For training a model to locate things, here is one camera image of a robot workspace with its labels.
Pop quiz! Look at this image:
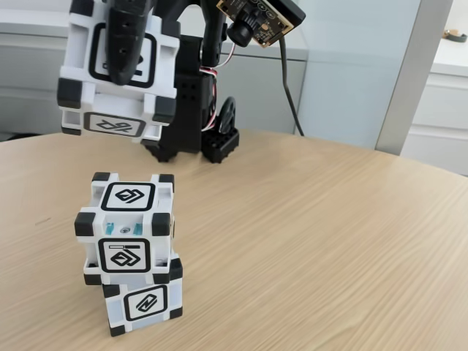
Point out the white cube crossed-lines symbol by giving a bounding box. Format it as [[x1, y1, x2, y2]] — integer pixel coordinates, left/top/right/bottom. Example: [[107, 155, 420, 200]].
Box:
[[56, 0, 182, 144]]

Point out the white cube overlapping-diamonds symbol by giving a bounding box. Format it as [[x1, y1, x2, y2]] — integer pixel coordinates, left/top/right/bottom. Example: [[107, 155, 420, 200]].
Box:
[[74, 171, 176, 286]]

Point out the black round clamp knob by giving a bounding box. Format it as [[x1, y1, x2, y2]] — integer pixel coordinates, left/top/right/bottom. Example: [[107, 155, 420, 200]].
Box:
[[218, 95, 238, 135]]

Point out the white low cabinet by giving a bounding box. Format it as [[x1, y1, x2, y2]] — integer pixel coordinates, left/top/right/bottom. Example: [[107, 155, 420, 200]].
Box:
[[0, 20, 309, 142]]

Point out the white cube lightning symbol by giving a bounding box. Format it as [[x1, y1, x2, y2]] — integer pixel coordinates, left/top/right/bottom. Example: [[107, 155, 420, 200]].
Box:
[[102, 257, 184, 328]]

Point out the white drawer cabinet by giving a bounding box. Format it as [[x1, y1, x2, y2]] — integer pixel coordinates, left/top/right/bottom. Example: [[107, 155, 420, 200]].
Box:
[[376, 36, 468, 165]]

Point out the white red servo wire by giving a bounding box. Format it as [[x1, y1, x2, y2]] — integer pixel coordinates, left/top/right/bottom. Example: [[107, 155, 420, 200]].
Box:
[[199, 45, 237, 133]]

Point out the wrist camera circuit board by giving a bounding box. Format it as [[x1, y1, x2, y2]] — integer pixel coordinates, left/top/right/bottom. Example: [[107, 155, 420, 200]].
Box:
[[215, 0, 307, 48]]

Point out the black camera cable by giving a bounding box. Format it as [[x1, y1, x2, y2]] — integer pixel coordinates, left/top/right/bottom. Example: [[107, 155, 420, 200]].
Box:
[[279, 34, 306, 137]]

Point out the grey vertical post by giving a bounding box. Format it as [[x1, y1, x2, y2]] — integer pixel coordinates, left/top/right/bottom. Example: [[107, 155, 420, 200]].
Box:
[[374, 0, 454, 151]]

